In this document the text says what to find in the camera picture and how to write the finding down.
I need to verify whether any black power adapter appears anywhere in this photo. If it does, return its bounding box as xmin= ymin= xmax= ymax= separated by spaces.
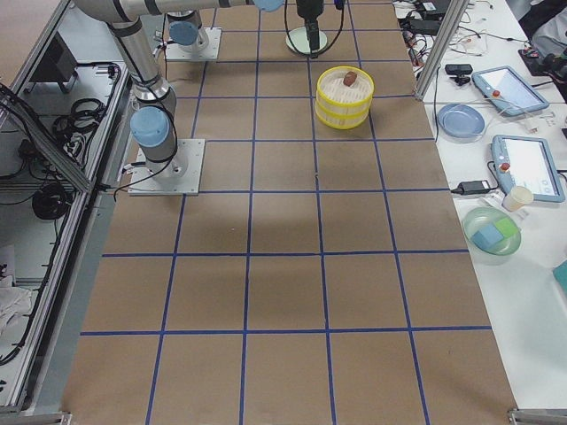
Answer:
xmin=451 ymin=180 xmax=493 ymax=196

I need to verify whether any paper cup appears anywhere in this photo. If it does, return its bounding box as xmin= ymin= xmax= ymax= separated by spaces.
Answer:
xmin=501 ymin=186 xmax=534 ymax=213

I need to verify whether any brown bun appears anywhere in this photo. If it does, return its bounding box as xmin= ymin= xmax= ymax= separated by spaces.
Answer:
xmin=343 ymin=71 xmax=358 ymax=87

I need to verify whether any near teach pendant tablet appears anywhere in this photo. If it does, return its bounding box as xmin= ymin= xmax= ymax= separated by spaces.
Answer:
xmin=491 ymin=135 xmax=566 ymax=203

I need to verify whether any black webcam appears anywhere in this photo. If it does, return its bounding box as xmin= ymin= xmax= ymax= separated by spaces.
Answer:
xmin=445 ymin=64 xmax=473 ymax=87

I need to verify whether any yellow steamer basket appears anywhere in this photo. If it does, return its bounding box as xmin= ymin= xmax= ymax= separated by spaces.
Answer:
xmin=316 ymin=66 xmax=375 ymax=113
xmin=315 ymin=102 xmax=369 ymax=130

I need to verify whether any aluminium frame post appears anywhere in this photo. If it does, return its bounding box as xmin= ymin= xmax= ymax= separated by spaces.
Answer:
xmin=414 ymin=0 xmax=469 ymax=101

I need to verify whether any far teach pendant tablet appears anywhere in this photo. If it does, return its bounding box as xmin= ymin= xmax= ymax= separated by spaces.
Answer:
xmin=471 ymin=66 xmax=549 ymax=116

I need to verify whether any light green plate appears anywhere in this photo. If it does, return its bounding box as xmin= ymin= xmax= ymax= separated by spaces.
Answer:
xmin=285 ymin=27 xmax=328 ymax=57

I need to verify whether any teach pendant tablet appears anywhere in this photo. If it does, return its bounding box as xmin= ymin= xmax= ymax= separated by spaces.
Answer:
xmin=491 ymin=135 xmax=566 ymax=203
xmin=471 ymin=66 xmax=549 ymax=116

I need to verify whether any green glass bowl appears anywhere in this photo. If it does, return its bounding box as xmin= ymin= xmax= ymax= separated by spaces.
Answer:
xmin=462 ymin=206 xmax=522 ymax=265

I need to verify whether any blue plate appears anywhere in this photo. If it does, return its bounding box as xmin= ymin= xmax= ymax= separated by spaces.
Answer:
xmin=438 ymin=104 xmax=485 ymax=139

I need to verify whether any green sponge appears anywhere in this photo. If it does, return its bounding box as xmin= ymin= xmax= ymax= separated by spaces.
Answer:
xmin=493 ymin=216 xmax=519 ymax=239

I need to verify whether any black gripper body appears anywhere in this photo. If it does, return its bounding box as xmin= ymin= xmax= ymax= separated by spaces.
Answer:
xmin=296 ymin=0 xmax=324 ymax=49

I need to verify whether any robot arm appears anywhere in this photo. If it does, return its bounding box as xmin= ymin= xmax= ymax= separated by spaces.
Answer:
xmin=167 ymin=11 xmax=209 ymax=53
xmin=75 ymin=0 xmax=287 ymax=114

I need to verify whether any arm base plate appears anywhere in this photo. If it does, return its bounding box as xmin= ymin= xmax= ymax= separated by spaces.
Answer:
xmin=166 ymin=27 xmax=222 ymax=62
xmin=128 ymin=139 xmax=206 ymax=196

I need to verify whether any blue sponge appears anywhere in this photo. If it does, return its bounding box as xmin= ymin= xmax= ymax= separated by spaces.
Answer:
xmin=470 ymin=223 xmax=505 ymax=254

